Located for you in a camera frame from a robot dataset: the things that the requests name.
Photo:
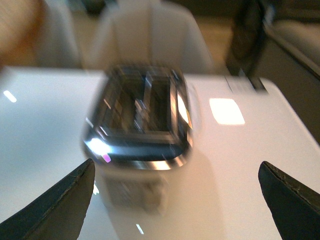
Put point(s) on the beige chair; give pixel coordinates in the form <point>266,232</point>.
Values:
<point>149,32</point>
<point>57,45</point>

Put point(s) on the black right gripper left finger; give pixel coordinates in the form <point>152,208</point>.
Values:
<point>57,214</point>

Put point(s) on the beige chair on right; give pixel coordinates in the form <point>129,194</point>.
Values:
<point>149,32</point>

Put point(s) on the white chrome two-slot toaster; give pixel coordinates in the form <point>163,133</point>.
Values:
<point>138,134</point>

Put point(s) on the beige chair on left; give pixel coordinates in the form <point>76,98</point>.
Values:
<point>57,45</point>

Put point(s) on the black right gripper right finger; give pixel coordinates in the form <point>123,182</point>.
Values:
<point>295,208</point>

